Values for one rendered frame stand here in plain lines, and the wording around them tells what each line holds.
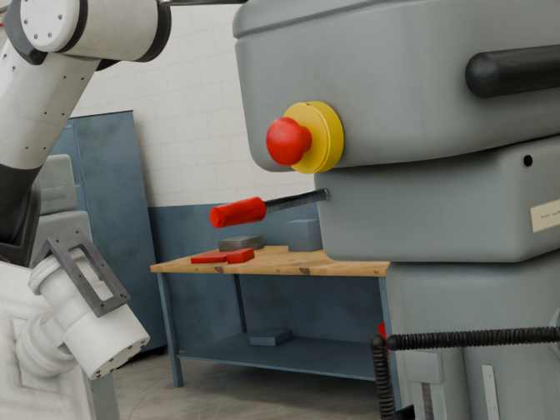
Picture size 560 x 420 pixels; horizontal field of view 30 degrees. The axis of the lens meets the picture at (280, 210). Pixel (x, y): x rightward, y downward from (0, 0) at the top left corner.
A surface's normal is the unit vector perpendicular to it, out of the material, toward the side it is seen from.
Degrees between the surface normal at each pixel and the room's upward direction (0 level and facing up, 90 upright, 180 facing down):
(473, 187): 90
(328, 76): 90
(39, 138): 136
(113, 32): 124
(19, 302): 57
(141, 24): 107
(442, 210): 90
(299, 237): 90
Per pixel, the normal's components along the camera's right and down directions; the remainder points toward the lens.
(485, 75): -0.72, 0.16
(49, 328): -0.48, 0.15
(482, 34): 0.68, -0.04
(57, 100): 0.56, 0.69
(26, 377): 0.65, -0.61
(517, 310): -0.13, 0.11
